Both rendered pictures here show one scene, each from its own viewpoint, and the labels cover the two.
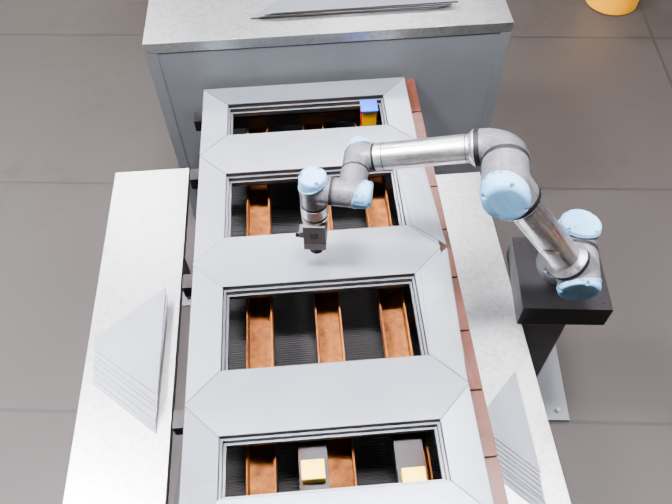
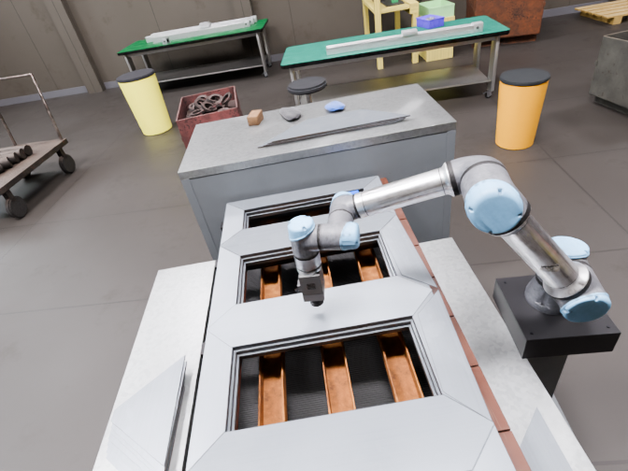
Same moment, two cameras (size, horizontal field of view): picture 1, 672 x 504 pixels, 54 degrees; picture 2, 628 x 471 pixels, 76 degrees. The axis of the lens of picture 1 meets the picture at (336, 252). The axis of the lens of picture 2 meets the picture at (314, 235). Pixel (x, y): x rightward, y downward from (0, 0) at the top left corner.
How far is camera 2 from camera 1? 0.68 m
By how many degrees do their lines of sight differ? 18
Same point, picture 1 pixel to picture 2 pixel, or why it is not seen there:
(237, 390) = (241, 453)
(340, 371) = (349, 421)
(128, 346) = (143, 415)
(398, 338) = (406, 384)
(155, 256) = (181, 330)
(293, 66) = (292, 178)
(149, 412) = not seen: outside the picture
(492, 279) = (486, 320)
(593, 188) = not seen: hidden behind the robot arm
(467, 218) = (449, 272)
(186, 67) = (212, 188)
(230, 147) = (244, 236)
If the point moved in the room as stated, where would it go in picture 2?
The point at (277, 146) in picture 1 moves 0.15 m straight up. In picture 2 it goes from (281, 232) to (274, 202)
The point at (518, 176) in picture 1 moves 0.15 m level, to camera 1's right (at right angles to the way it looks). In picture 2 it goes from (504, 182) to (573, 172)
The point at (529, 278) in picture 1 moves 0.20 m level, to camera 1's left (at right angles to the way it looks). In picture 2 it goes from (523, 311) to (460, 320)
